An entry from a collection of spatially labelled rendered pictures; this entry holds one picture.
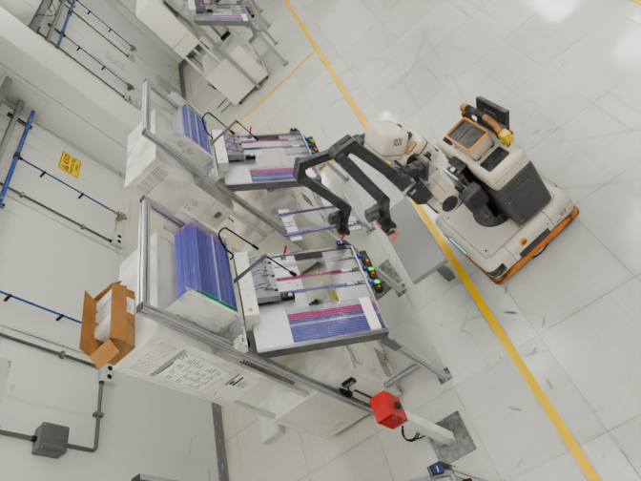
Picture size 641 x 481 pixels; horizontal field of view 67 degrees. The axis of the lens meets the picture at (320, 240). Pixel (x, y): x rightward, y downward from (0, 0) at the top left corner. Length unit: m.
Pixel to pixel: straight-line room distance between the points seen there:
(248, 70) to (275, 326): 4.92
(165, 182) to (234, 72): 3.73
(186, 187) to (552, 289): 2.48
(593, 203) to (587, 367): 1.03
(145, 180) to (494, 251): 2.32
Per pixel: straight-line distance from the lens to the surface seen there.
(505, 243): 3.13
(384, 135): 2.43
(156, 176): 3.48
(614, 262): 3.22
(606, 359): 3.03
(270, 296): 2.69
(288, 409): 3.09
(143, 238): 2.42
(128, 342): 2.40
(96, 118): 5.44
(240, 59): 6.97
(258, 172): 3.68
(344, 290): 2.83
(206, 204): 3.63
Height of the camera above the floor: 2.85
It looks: 40 degrees down
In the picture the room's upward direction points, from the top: 53 degrees counter-clockwise
